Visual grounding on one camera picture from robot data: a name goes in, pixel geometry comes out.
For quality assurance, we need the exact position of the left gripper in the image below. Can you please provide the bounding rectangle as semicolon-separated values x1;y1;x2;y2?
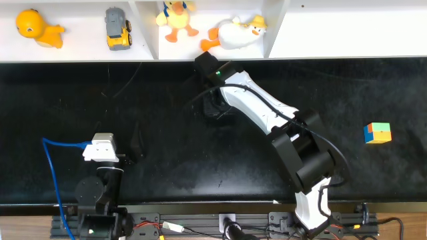
95;120;145;165

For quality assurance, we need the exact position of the grey and yellow toy truck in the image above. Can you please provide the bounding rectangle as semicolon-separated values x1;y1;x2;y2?
104;7;133;51

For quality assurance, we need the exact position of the yellow rubber duck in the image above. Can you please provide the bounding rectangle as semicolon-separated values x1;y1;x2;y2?
15;9;65;49

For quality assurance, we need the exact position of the many-coloured puzzle cube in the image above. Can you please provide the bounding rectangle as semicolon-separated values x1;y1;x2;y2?
363;122;392;145

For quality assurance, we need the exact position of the yellow plush duck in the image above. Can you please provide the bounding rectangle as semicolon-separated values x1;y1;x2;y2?
155;0;200;43

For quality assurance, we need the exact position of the white plush duck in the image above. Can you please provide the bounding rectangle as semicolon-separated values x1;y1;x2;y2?
199;14;268;53

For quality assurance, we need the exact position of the white shelf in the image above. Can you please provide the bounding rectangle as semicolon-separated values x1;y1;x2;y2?
0;0;427;63

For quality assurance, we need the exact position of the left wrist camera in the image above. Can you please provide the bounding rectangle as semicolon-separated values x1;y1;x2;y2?
82;133;120;163

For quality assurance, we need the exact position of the blue cable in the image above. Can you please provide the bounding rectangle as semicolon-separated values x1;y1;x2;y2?
41;137;93;240

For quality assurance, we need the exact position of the mounting rail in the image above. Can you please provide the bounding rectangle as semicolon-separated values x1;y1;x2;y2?
49;201;405;240

